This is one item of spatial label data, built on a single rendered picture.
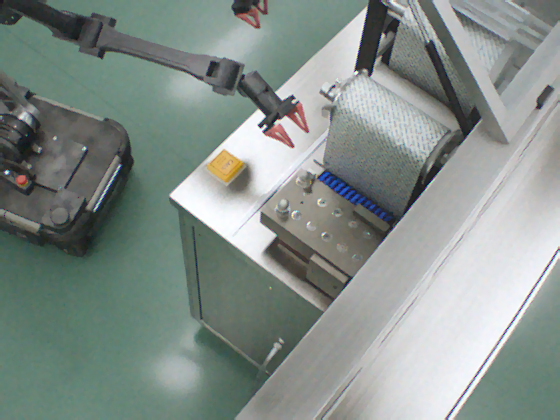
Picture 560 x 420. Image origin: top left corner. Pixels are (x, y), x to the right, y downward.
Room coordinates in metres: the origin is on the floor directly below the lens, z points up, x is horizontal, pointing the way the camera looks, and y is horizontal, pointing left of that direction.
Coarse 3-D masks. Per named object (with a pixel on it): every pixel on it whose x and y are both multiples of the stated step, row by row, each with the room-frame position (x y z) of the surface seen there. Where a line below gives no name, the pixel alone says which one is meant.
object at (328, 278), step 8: (312, 256) 0.79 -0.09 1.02; (312, 264) 0.78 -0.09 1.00; (320, 264) 0.78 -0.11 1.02; (328, 264) 0.78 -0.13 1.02; (312, 272) 0.78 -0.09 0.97; (320, 272) 0.77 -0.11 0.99; (328, 272) 0.76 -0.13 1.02; (336, 272) 0.76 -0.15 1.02; (312, 280) 0.78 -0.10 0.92; (320, 280) 0.77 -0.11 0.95; (328, 280) 0.76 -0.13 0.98; (336, 280) 0.75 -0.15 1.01; (344, 280) 0.74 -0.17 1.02; (320, 288) 0.76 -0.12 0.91; (328, 288) 0.75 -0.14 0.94; (336, 288) 0.74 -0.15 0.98; (344, 288) 0.74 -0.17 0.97; (336, 296) 0.74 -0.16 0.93
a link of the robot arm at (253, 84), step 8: (256, 72) 1.18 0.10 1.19; (240, 80) 1.19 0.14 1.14; (248, 80) 1.15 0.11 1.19; (256, 80) 1.16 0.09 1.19; (264, 80) 1.17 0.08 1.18; (248, 88) 1.14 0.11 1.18; (256, 88) 1.14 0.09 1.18; (264, 88) 1.15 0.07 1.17; (248, 96) 1.13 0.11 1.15; (256, 96) 1.13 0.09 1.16
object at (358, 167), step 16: (336, 144) 1.03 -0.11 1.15; (352, 144) 1.01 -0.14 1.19; (336, 160) 1.02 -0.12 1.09; (352, 160) 1.00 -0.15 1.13; (368, 160) 0.98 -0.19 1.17; (336, 176) 1.02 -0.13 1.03; (352, 176) 0.99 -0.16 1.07; (368, 176) 0.97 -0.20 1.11; (384, 176) 0.95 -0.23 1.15; (400, 176) 0.93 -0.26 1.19; (368, 192) 0.97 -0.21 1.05; (384, 192) 0.95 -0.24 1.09; (400, 192) 0.93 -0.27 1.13; (384, 208) 0.94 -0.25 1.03; (400, 208) 0.92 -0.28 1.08
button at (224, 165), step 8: (224, 152) 1.12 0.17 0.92; (216, 160) 1.09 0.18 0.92; (224, 160) 1.09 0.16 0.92; (232, 160) 1.09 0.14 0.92; (240, 160) 1.10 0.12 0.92; (208, 168) 1.07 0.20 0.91; (216, 168) 1.06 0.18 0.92; (224, 168) 1.07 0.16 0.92; (232, 168) 1.07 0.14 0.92; (240, 168) 1.08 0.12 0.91; (224, 176) 1.04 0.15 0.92; (232, 176) 1.05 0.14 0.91
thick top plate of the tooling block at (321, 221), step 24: (288, 192) 0.95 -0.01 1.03; (312, 192) 0.96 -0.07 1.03; (336, 192) 0.97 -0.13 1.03; (264, 216) 0.89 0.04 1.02; (288, 216) 0.89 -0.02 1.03; (312, 216) 0.90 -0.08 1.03; (336, 216) 0.90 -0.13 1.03; (288, 240) 0.85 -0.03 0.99; (312, 240) 0.83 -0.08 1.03; (336, 240) 0.84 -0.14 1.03; (360, 240) 0.85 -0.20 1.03; (336, 264) 0.78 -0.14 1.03; (360, 264) 0.78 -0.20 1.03
